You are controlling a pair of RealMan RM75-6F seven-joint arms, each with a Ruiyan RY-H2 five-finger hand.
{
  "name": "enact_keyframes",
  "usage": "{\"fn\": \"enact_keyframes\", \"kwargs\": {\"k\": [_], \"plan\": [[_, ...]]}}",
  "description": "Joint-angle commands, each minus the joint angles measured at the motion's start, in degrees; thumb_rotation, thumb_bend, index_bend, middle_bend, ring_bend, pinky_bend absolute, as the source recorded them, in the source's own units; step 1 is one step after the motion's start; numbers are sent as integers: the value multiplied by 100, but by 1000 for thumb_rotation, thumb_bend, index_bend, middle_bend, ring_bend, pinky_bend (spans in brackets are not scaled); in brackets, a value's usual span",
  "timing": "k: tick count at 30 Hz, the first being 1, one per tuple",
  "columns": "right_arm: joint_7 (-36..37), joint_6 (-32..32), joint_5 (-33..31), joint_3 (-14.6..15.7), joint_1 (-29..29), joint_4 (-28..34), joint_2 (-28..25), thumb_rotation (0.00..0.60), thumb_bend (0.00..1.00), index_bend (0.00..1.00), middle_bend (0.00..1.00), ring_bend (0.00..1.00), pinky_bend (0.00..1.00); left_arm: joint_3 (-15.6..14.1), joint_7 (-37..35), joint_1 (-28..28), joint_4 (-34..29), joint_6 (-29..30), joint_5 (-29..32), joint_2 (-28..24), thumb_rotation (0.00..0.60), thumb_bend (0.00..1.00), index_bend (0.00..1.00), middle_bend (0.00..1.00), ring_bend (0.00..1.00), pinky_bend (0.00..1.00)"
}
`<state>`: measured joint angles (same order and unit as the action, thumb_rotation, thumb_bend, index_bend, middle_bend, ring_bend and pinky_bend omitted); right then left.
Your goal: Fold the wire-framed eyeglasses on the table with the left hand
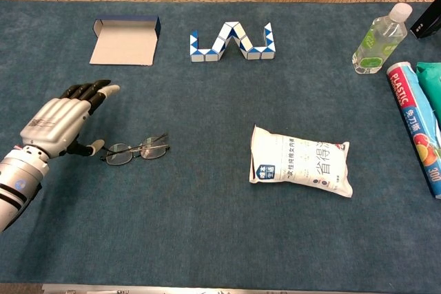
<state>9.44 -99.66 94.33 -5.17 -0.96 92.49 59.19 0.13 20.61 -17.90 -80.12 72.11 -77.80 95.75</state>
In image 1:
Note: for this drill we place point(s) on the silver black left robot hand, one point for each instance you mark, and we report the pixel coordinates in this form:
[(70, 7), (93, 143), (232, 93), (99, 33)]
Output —
[(51, 125)]

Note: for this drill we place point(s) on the thin black-framed eyeglasses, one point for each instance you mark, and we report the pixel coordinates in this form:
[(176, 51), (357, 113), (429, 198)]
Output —
[(119, 158)]

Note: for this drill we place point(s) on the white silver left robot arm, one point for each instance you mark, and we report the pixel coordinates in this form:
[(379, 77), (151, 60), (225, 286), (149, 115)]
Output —
[(17, 180)]

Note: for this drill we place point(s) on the open blue cardboard box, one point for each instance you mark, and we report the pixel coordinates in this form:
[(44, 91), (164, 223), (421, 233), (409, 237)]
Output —
[(124, 46)]

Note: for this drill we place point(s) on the blue white snake puzzle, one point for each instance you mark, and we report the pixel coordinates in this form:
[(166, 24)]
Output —
[(210, 55)]

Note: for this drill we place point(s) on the blue felt table cloth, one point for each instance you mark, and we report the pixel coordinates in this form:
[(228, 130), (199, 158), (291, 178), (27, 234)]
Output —
[(206, 221)]

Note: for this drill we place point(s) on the white printed plastic packet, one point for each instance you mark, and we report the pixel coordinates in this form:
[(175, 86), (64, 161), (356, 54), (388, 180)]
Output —
[(303, 166)]

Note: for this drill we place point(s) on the clear green label water bottle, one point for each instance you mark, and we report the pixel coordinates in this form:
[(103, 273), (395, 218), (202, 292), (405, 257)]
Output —
[(375, 46)]

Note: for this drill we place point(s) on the plastic wrap roll box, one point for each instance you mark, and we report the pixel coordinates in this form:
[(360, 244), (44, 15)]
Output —
[(413, 115)]

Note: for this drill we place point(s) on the teal green soft package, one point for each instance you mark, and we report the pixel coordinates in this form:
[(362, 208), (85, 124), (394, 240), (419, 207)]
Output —
[(432, 80)]

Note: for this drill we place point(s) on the aluminium table edge rail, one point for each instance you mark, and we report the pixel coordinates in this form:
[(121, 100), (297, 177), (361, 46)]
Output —
[(241, 290)]

